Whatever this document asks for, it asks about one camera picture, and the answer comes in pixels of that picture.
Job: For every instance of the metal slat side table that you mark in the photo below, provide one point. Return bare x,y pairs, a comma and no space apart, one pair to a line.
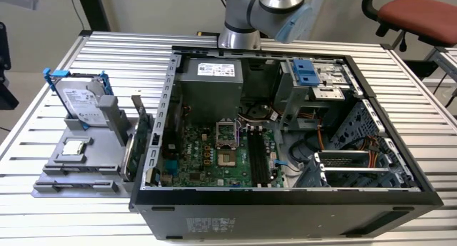
443,67

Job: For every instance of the black upright post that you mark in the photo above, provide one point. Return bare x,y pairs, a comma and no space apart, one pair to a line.
94,10

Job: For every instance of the round CPU cooler fan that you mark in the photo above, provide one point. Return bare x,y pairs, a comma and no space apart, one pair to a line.
256,112

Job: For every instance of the grey power supply unit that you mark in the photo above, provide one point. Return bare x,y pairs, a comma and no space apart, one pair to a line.
210,93

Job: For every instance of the grey metal drive cage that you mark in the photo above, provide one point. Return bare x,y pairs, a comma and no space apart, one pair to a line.
289,101

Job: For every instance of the silver drive plate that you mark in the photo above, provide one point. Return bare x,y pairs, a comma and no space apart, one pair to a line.
327,93

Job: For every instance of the black RAM slot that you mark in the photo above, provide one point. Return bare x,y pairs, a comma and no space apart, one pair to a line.
264,157
256,157

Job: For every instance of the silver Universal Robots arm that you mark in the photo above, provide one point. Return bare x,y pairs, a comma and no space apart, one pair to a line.
264,13

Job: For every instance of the blue drive latch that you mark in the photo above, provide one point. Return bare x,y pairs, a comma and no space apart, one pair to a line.
304,72

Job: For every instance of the red office chair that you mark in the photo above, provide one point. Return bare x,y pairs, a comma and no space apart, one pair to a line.
418,14

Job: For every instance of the silver CPU chip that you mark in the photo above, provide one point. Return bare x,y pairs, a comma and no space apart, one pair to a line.
73,147

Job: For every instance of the black open PC case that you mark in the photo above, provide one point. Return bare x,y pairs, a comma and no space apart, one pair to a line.
251,216

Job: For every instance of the green motherboard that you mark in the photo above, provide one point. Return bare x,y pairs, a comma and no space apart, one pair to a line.
200,155

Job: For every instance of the hard disk in blue carrier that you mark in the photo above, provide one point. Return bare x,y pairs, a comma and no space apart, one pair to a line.
81,101

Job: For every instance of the grey parts rack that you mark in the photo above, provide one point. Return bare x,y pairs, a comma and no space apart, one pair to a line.
104,147

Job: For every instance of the black RAM stick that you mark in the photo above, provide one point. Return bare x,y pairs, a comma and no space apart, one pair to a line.
81,167
73,186

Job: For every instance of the yellow black tag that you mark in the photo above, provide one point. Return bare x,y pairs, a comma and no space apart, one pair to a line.
205,33

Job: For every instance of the CPU socket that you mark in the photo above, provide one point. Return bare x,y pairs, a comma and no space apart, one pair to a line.
228,158

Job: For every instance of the green graphics card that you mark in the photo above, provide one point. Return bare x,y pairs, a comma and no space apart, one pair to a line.
137,147

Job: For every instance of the grey metal disk bay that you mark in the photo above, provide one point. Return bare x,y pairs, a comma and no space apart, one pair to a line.
353,169

